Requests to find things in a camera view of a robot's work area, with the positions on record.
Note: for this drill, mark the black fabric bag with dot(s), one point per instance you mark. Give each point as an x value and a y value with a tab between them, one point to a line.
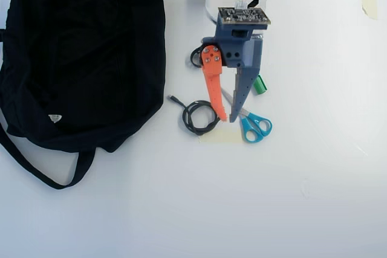
75	58

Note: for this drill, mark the black marker with green cap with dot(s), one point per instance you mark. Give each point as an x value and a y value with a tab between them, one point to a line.
260	85

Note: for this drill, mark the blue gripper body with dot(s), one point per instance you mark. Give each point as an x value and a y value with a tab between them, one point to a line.
239	55

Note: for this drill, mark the bare camera circuit board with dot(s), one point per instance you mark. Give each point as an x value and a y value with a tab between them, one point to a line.
242	14

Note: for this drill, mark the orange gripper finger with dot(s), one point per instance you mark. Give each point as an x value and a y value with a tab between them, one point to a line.
213	82

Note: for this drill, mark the beige masking tape strip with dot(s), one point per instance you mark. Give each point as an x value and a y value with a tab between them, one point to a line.
369	1
220	137

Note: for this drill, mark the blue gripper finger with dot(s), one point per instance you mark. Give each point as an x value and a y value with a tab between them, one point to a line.
243	92

